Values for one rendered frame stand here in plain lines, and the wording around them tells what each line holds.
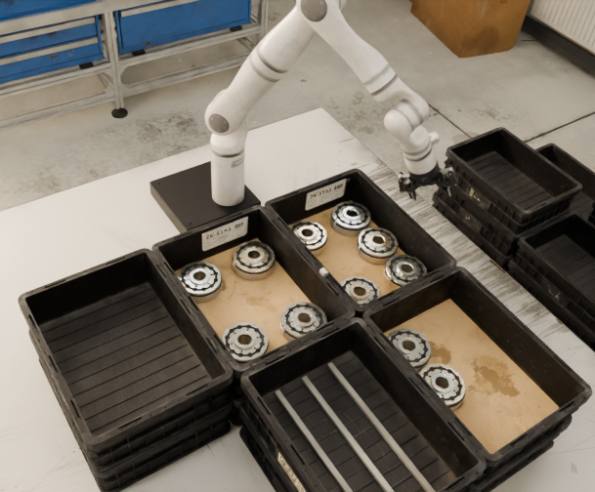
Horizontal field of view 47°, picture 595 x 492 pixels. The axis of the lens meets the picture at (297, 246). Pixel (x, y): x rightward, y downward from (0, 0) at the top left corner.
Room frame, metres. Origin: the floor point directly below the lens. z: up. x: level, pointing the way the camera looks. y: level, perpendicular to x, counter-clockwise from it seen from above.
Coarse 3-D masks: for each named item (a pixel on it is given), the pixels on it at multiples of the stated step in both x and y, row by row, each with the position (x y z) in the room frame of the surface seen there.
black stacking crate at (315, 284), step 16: (224, 224) 1.15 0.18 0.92; (256, 224) 1.20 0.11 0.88; (192, 240) 1.10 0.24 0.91; (240, 240) 1.18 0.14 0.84; (272, 240) 1.16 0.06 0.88; (176, 256) 1.07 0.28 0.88; (192, 256) 1.09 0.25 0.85; (208, 256) 1.12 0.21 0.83; (288, 256) 1.10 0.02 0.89; (288, 272) 1.09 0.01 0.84; (304, 272) 1.05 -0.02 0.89; (304, 288) 1.04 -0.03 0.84; (320, 288) 1.00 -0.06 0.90; (192, 304) 0.90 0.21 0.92; (320, 304) 0.99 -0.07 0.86; (336, 304) 0.95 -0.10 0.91
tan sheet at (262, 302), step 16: (256, 240) 1.20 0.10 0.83; (224, 256) 1.13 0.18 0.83; (176, 272) 1.06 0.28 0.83; (224, 272) 1.07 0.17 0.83; (272, 272) 1.09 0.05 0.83; (224, 288) 1.03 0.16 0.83; (240, 288) 1.03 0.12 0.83; (256, 288) 1.04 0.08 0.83; (272, 288) 1.04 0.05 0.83; (288, 288) 1.05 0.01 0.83; (208, 304) 0.97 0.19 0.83; (224, 304) 0.98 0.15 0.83; (240, 304) 0.99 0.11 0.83; (256, 304) 0.99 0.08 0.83; (272, 304) 1.00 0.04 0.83; (288, 304) 1.00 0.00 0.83; (208, 320) 0.93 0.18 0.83; (224, 320) 0.93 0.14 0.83; (240, 320) 0.94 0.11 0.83; (256, 320) 0.94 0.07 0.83; (272, 320) 0.95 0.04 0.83; (272, 336) 0.90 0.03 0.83
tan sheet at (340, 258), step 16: (320, 224) 1.28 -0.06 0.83; (336, 240) 1.23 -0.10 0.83; (352, 240) 1.24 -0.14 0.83; (320, 256) 1.17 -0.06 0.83; (336, 256) 1.17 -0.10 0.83; (352, 256) 1.18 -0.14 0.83; (336, 272) 1.12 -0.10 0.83; (352, 272) 1.12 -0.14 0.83; (368, 272) 1.13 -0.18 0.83; (384, 288) 1.08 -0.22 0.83
